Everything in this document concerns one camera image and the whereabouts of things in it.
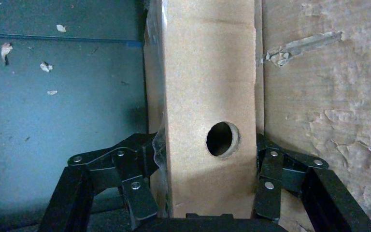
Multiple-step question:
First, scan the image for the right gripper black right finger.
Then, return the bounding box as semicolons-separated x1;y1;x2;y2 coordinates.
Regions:
252;132;371;232

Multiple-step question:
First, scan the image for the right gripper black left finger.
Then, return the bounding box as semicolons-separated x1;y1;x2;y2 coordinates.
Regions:
37;132;168;232

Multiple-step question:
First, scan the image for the narrow cardboard box with hole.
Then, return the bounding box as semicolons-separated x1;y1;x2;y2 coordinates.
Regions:
143;0;265;220

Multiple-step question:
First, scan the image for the dark teal carton liner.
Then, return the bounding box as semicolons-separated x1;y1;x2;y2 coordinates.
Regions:
0;0;150;232

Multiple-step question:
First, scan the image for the large open brown carton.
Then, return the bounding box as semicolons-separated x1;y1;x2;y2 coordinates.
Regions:
255;0;371;232

